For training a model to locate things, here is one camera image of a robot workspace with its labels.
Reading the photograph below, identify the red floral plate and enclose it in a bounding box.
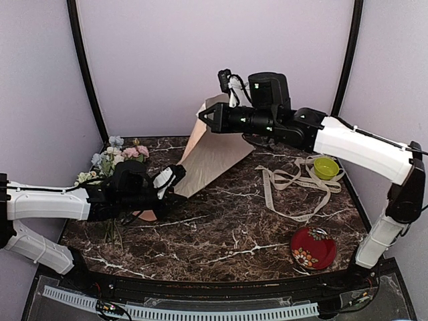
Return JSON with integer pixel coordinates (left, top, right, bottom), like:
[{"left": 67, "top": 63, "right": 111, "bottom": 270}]
[{"left": 290, "top": 227, "right": 337, "bottom": 270}]

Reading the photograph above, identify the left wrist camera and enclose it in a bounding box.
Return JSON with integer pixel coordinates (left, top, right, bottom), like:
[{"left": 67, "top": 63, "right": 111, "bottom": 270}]
[{"left": 153, "top": 165, "right": 186, "bottom": 200}]

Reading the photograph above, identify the beige wrapping paper sheet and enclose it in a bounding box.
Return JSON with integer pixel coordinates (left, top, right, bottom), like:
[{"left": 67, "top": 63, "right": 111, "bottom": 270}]
[{"left": 132, "top": 94, "right": 255, "bottom": 222}]

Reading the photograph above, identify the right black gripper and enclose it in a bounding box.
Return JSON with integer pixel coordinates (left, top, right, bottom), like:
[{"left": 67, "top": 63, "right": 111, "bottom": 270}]
[{"left": 199, "top": 101, "right": 278, "bottom": 136}]

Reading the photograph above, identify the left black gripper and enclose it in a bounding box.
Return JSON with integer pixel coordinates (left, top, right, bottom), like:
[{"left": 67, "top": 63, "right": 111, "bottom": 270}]
[{"left": 120, "top": 177, "right": 187, "bottom": 221}]

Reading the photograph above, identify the white slotted cable duct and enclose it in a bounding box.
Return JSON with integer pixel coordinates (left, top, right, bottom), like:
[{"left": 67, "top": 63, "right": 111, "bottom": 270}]
[{"left": 42, "top": 286, "right": 320, "bottom": 320}]

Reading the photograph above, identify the pink fake rose stem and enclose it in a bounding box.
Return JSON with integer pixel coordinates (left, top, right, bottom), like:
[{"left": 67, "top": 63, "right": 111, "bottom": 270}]
[{"left": 122, "top": 138, "right": 150, "bottom": 163}]

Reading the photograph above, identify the yellow-green cup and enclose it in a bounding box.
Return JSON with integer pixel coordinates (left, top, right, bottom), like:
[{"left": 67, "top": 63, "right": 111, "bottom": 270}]
[{"left": 314, "top": 157, "right": 344, "bottom": 181}]

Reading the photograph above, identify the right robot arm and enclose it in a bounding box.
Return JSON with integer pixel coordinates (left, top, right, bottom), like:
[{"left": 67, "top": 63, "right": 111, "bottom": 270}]
[{"left": 198, "top": 69, "right": 426, "bottom": 290}]

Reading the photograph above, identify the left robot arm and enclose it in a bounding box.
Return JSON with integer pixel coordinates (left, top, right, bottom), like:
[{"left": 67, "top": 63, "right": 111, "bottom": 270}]
[{"left": 1, "top": 160, "right": 186, "bottom": 292}]

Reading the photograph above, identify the white printed ribbon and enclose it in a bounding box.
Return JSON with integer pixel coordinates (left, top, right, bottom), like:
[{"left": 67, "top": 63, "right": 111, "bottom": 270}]
[{"left": 255, "top": 154, "right": 342, "bottom": 223}]

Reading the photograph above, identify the black front table rail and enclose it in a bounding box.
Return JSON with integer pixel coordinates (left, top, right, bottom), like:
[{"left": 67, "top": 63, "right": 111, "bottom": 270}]
[{"left": 39, "top": 260, "right": 399, "bottom": 304}]

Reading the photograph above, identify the left black frame post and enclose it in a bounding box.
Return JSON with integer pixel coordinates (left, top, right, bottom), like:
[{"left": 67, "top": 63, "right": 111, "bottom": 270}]
[{"left": 66, "top": 0, "right": 108, "bottom": 144}]

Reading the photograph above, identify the black frame post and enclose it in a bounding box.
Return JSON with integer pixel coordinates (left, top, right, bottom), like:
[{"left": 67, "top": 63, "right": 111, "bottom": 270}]
[
  {"left": 329, "top": 0, "right": 364, "bottom": 118},
  {"left": 66, "top": 0, "right": 108, "bottom": 144}
]

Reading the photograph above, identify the blue fake flower stem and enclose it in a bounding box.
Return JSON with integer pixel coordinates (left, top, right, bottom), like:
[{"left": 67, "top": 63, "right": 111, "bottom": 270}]
[{"left": 91, "top": 136, "right": 125, "bottom": 177}]

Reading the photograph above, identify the right black frame post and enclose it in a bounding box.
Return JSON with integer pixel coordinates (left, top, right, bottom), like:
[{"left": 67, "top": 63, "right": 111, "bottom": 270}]
[{"left": 329, "top": 0, "right": 364, "bottom": 118}]

